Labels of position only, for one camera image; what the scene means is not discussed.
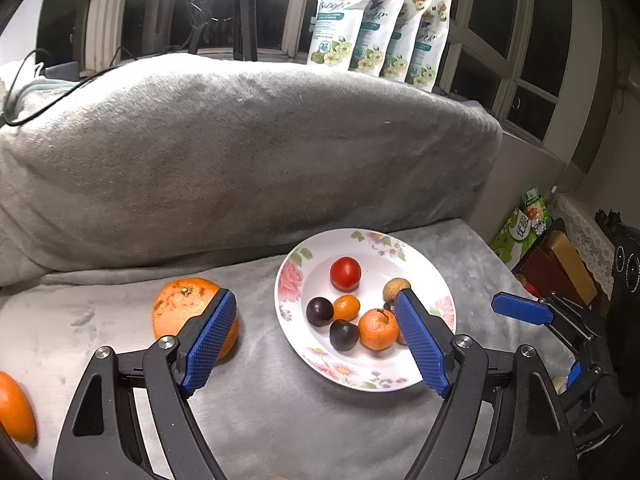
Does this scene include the brown boxes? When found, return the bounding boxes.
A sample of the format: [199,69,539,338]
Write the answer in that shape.
[514,229,599,312]

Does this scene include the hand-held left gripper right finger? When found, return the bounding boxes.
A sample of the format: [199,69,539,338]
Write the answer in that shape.
[393,288,583,480]

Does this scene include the small tangerine with stem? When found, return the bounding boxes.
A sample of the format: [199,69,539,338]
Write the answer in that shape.
[358,308,401,352]

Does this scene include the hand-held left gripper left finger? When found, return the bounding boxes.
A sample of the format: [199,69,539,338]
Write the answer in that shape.
[52,288,238,480]

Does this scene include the rough-skinned orange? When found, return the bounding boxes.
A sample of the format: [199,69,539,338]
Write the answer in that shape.
[152,277,240,361]

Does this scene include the green printed package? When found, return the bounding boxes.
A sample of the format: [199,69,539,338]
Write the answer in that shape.
[489,187,554,267]

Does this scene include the white floral refill pouch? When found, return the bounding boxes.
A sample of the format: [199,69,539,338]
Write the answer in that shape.
[404,0,453,93]
[306,0,387,69]
[349,0,412,77]
[379,0,436,83]

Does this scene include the white floral plate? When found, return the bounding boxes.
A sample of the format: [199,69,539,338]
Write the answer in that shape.
[274,228,457,391]

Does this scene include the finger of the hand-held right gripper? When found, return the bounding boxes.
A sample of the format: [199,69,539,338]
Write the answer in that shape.
[491,291,598,356]
[559,360,608,411]

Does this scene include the grey plush blanket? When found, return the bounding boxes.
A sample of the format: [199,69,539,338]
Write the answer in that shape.
[0,215,577,480]

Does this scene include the black cable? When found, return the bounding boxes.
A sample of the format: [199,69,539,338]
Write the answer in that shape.
[2,46,138,127]

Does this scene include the dark purple plum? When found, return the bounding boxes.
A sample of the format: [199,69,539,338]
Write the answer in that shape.
[329,320,361,352]
[306,296,335,326]

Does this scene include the large smooth orange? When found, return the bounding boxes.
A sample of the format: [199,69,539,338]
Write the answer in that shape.
[0,371,39,446]

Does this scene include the small orange kumquat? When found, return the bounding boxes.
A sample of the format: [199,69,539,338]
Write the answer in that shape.
[332,295,361,322]

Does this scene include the blue grey cloth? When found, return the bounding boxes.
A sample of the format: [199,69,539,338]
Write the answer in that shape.
[0,61,83,121]

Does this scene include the white lace cloth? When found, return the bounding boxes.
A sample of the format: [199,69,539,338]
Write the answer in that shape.
[556,194,617,272]

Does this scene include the black tripod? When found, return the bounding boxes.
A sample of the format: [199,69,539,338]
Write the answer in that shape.
[187,0,259,62]

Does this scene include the red cherry tomato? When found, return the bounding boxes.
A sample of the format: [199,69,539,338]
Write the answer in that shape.
[329,256,362,291]

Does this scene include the black speaker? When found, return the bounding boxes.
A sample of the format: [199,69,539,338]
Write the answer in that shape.
[594,209,640,313]

